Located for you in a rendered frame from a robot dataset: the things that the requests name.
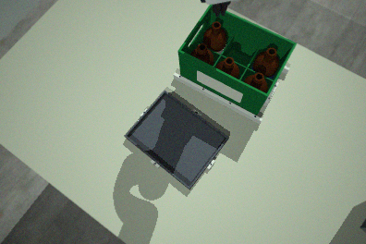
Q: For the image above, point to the green plastic crate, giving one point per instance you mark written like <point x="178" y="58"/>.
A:
<point x="245" y="40"/>

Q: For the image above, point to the brown glass bottle with white label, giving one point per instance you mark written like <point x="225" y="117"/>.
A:
<point x="215" y="38"/>

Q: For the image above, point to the grey square tray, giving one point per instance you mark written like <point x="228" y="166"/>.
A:
<point x="177" y="139"/>

